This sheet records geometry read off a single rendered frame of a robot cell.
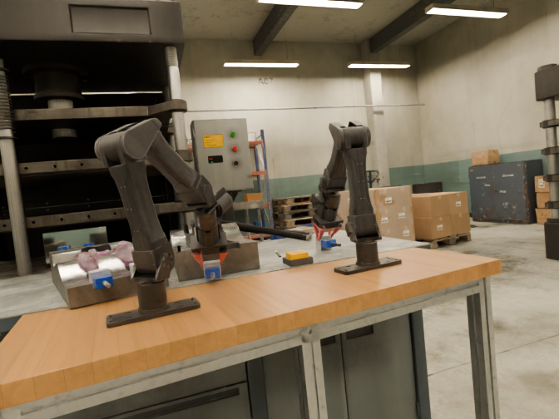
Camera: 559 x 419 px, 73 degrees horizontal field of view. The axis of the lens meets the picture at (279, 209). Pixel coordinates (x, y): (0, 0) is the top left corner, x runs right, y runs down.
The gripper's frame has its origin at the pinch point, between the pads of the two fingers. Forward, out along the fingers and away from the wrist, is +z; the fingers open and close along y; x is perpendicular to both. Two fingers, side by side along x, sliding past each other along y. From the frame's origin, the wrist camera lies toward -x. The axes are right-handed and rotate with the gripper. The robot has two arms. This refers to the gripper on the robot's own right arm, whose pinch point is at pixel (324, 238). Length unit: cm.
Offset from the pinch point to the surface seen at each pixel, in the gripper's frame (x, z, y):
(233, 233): -15.5, 2.4, 31.6
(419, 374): 44, 38, -24
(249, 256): 8.7, -4.6, 35.2
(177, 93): -92, -32, 36
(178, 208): -66, 18, 42
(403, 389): 44, 43, -17
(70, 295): 13, -6, 86
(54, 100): -131, -18, 91
